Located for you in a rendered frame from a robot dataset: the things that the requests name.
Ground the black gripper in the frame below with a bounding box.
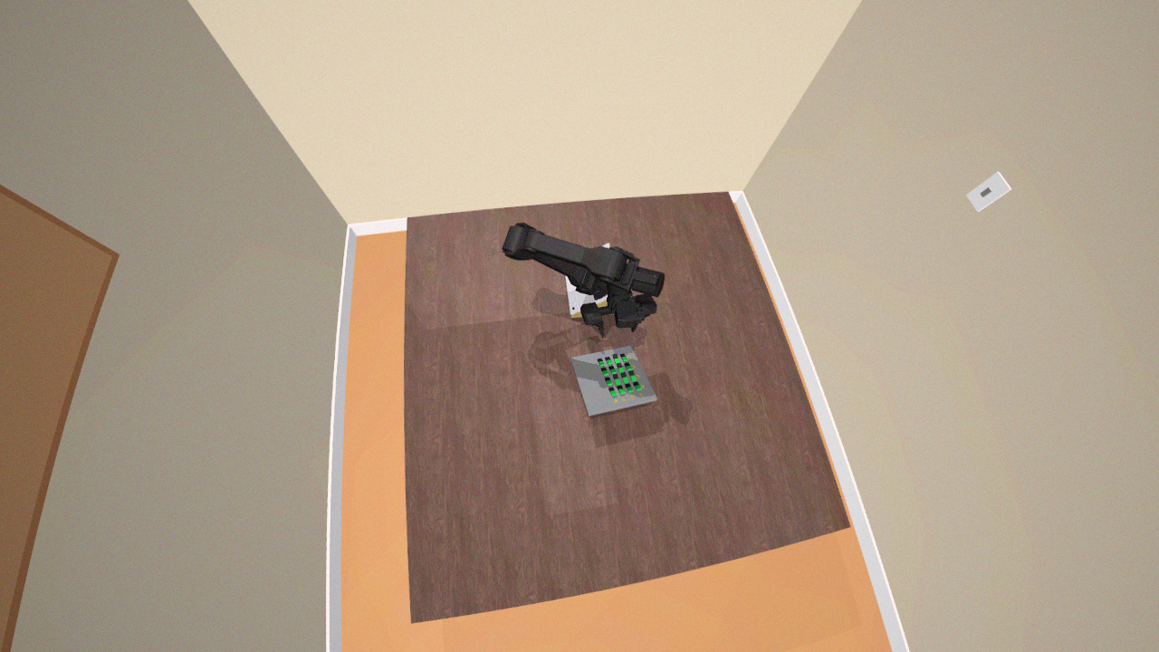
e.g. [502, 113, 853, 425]
[580, 284, 657, 338]

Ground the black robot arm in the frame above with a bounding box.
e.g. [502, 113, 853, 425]
[503, 224, 665, 329]

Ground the grey switch panel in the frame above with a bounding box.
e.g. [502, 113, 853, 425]
[570, 346, 657, 416]

